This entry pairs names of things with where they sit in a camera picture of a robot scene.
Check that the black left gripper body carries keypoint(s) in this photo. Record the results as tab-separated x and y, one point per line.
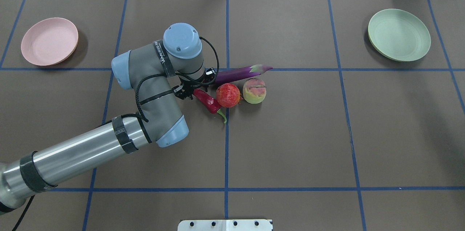
184	92

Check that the red toy chili pepper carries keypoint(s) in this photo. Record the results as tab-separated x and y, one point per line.
210	103

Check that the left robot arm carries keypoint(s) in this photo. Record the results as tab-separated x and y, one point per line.
156	72

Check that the purple toy eggplant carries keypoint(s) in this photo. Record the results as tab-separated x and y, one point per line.
241	73

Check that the pink green toy peach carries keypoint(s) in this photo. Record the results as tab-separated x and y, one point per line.
254	91

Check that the pink plate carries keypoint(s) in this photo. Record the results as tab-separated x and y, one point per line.
49	41

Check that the light green plate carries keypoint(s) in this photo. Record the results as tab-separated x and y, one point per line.
399	35

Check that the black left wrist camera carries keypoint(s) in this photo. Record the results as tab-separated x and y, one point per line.
210	76

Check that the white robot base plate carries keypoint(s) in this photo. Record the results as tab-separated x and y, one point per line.
226	225

